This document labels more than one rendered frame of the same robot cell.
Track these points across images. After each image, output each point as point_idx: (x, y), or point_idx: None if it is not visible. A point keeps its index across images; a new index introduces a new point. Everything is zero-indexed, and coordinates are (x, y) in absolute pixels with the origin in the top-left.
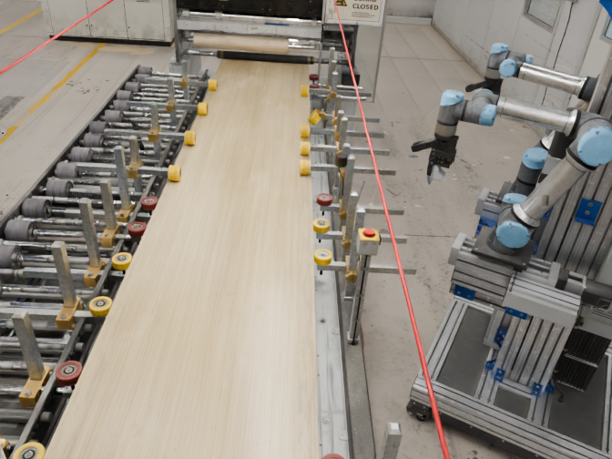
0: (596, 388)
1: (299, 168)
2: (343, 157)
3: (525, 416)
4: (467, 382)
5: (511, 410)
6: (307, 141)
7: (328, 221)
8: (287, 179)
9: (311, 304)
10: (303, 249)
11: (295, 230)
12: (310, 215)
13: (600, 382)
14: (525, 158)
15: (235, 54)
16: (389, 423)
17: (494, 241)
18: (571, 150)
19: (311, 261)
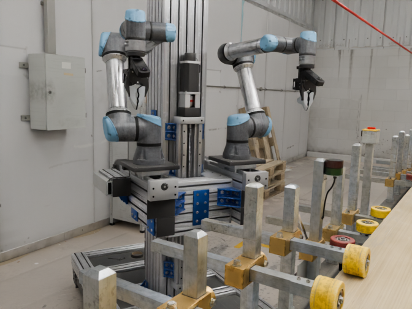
0: (140, 271)
1: (361, 285)
2: (333, 159)
3: (211, 279)
4: (226, 301)
5: (216, 282)
6: (322, 278)
7: (357, 221)
8: (397, 273)
9: (406, 197)
10: (400, 214)
11: (405, 225)
12: (377, 231)
13: (130, 272)
14: (159, 120)
15: None
16: (397, 136)
17: (249, 151)
18: (252, 61)
19: (396, 209)
